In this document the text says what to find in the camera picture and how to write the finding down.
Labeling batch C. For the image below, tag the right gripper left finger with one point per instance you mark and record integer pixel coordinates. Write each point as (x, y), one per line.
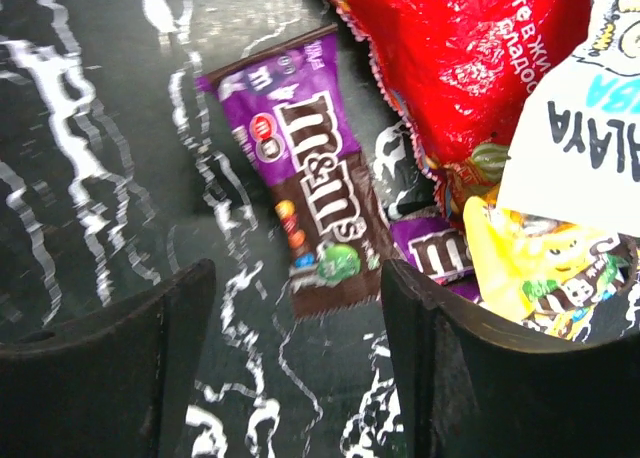
(115, 383)

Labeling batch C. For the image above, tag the light blue snack packet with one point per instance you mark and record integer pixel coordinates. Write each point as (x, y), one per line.
(575, 152)

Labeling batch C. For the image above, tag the purple M&M's packet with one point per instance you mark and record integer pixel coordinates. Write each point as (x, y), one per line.
(285, 109)

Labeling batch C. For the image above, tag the red candy bag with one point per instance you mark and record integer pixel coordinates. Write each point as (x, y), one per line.
(458, 72)

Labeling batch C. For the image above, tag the purple M&M's packet outside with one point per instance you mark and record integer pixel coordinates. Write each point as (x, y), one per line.
(431, 245)

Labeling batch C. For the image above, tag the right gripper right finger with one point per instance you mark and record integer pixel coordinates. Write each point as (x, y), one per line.
(472, 384)

